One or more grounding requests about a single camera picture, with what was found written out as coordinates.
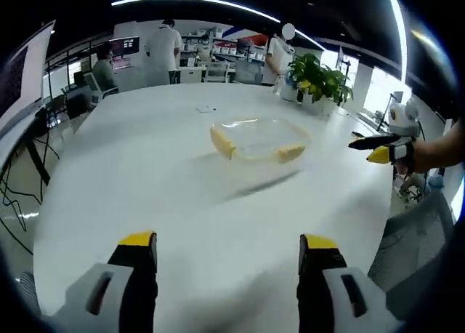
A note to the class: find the white mesh office chair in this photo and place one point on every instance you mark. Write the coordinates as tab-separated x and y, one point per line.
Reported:
216	72

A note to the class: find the white desk with black legs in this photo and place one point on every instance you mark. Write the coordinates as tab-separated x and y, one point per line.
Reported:
22	133

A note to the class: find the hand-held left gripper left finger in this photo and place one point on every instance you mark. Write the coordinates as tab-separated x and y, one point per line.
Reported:
98	296

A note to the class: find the grey mesh office chair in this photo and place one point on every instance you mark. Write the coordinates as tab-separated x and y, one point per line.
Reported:
414	245

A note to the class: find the potted green plant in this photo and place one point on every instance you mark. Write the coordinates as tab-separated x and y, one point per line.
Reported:
316	75

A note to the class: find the white-framed computer monitor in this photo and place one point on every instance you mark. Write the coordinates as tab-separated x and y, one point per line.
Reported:
32	67

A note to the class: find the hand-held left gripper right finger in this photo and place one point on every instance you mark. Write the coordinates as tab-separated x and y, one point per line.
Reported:
345	300

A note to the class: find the light blue small object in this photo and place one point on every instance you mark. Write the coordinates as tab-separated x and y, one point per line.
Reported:
436	182

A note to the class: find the dark background monitor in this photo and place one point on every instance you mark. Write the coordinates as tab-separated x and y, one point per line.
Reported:
125	49

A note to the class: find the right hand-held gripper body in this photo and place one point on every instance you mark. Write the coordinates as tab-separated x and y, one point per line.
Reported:
403	118

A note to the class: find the person's right hand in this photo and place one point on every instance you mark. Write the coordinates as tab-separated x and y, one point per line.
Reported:
408	167

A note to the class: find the clear container with yellow clips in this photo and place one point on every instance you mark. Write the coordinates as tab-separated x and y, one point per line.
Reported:
254	140

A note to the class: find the white storage shelf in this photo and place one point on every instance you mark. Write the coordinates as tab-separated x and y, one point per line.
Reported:
225	46

